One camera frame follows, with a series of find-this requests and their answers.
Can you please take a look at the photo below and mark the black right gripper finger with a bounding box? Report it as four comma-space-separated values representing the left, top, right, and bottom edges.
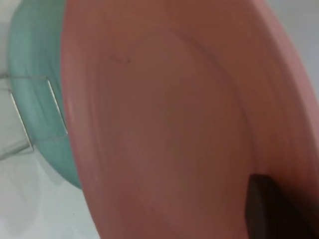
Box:
245, 174, 319, 239

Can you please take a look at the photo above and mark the pink round plate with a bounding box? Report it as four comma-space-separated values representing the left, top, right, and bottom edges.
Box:
59, 0, 319, 239

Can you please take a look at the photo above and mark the green round plate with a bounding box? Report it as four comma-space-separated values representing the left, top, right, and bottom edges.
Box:
6, 0, 83, 190

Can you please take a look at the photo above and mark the metal wire plate rack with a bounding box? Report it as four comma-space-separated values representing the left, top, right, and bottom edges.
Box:
0, 73, 69, 161

